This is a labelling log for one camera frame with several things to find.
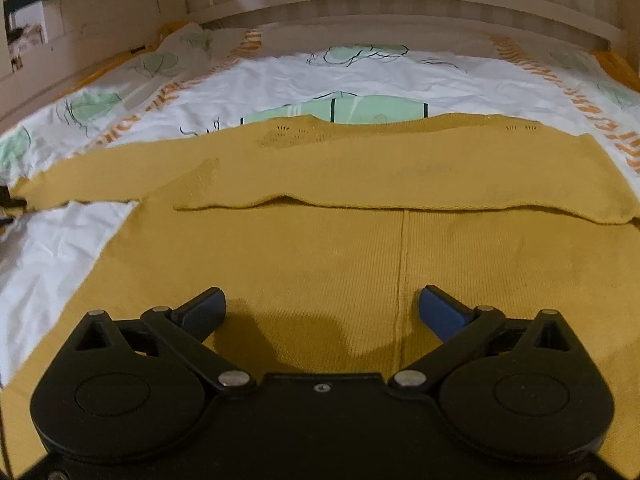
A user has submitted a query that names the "mustard yellow knit sweater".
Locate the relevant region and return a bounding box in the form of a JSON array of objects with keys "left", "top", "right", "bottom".
[{"left": 2, "top": 114, "right": 639, "bottom": 476}]

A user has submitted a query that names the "white patterned duvet cover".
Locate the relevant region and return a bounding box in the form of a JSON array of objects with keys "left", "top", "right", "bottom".
[{"left": 1, "top": 24, "right": 639, "bottom": 386}]

